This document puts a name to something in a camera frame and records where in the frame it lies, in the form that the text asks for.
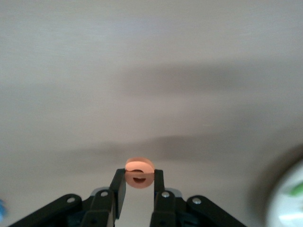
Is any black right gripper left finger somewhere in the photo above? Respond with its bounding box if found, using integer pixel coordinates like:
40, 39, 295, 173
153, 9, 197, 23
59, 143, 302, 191
81, 168, 127, 227

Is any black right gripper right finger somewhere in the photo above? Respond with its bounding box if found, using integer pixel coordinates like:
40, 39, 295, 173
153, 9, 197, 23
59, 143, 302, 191
150, 169, 183, 227

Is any orange letter e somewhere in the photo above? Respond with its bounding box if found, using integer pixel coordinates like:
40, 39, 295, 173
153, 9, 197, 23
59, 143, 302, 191
125, 157, 156, 190

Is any green letter l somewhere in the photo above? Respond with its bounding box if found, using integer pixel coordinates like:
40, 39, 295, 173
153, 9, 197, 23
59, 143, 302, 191
290, 183, 303, 197

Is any brown table cover sheet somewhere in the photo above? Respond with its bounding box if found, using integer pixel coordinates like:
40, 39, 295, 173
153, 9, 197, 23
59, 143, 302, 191
0, 0, 303, 227

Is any blue letter g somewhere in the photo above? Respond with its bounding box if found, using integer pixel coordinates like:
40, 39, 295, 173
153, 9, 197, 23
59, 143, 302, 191
0, 199, 9, 219

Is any beige brown plate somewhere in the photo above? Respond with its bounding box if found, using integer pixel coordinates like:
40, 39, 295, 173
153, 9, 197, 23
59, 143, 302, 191
265, 156, 303, 227

